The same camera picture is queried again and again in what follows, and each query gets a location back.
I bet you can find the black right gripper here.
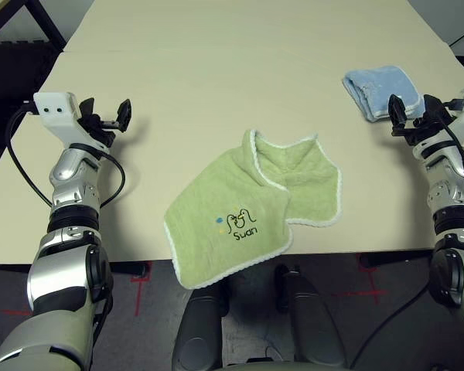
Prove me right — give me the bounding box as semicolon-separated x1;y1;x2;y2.
387;94;458;148

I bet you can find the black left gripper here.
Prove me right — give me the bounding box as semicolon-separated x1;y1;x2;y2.
77;97;133;148

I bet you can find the green swan towel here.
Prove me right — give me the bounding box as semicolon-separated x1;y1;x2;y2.
163;129;343;290

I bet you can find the folded blue towel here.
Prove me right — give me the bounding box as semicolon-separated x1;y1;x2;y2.
342;65;426;123

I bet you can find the black foam floor mat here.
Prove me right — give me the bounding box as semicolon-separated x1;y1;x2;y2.
0;40;65;146

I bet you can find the black table foot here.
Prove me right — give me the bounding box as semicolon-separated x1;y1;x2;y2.
111;260;152;277
359;250;434;267

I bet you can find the red floor tape cross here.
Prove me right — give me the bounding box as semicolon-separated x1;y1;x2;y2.
332;254;387;306

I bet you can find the grey robot waist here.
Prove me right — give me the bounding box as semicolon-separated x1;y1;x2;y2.
216;359;306;371

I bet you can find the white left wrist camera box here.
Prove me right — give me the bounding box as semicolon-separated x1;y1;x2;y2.
33;91;111;150

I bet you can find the black metal frame bar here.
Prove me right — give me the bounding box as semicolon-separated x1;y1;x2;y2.
0;0;67;51

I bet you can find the thin white floor cable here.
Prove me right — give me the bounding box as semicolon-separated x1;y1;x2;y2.
254;335;283;360

